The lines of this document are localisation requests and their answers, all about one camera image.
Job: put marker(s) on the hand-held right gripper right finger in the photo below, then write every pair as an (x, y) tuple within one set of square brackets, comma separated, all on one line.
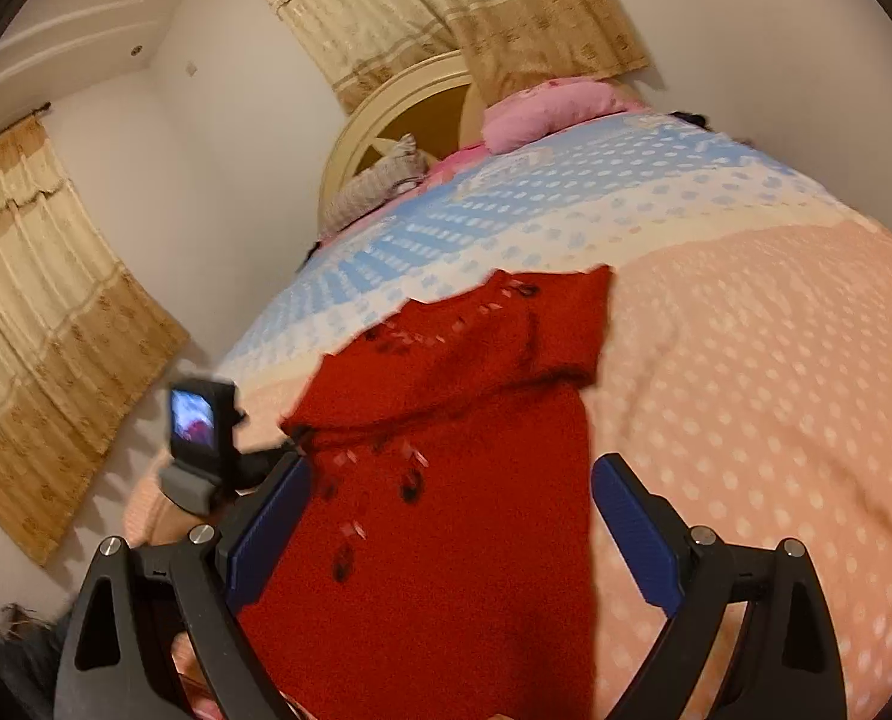
[(633, 532)]

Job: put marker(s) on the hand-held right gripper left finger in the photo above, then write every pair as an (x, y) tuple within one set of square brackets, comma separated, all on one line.
[(266, 532)]

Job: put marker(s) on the red knitted sweater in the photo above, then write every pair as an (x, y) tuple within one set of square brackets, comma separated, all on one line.
[(446, 480)]

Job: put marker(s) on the beige floral curtain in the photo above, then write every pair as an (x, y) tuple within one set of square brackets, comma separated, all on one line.
[(48, 345), (341, 15), (543, 15)]

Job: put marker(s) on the dotted pastel blanket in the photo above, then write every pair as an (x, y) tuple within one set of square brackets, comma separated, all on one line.
[(738, 360)]

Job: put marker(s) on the striped pillow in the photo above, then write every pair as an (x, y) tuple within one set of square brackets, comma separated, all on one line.
[(371, 184)]

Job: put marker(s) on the pink cloth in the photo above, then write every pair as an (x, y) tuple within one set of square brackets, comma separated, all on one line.
[(453, 161)]

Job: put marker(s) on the cream round headboard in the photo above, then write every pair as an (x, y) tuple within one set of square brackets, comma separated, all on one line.
[(416, 101)]

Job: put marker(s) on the pink pillow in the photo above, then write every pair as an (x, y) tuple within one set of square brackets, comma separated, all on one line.
[(551, 116)]

